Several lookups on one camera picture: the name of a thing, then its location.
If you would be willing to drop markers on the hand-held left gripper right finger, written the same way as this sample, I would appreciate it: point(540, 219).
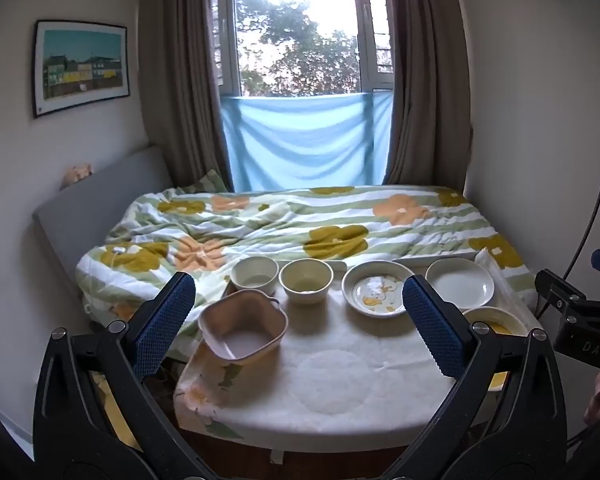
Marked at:
point(434, 330)

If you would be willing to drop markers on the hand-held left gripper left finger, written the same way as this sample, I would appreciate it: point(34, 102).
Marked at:
point(164, 327)

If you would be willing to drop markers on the white plate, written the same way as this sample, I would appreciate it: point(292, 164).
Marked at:
point(461, 282)

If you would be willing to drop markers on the round cream baking dish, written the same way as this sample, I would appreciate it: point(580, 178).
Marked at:
point(500, 321)

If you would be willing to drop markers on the floral print plate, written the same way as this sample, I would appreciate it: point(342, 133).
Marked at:
point(375, 290)

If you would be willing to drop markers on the pink square dish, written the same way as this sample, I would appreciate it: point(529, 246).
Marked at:
point(242, 332)

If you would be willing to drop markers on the white bowl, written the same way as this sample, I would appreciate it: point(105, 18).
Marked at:
point(252, 275)

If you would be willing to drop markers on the cream bowl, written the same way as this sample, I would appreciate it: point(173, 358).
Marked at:
point(306, 280)

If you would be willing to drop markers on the person's right hand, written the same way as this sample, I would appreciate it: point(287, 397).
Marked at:
point(597, 400)

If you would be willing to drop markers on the floral tablecloth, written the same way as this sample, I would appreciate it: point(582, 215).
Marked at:
point(330, 375)

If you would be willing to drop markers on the grey bed cushion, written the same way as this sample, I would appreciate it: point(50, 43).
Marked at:
point(95, 210)

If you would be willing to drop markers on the green striped pillow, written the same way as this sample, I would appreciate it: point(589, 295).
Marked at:
point(205, 182)

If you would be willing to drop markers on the floral striped blanket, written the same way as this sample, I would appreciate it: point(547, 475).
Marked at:
point(290, 220)

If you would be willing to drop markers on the pink plush toy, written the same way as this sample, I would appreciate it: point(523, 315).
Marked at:
point(77, 174)

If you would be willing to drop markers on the light blue cloth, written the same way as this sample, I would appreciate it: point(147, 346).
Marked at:
point(300, 145)

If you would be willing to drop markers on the brown curtain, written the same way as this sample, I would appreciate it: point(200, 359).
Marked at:
point(425, 85)
point(175, 85)

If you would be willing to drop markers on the window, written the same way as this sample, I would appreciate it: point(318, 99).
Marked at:
point(300, 30)

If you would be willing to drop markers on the framed wall picture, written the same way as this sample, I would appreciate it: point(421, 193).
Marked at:
point(82, 67)

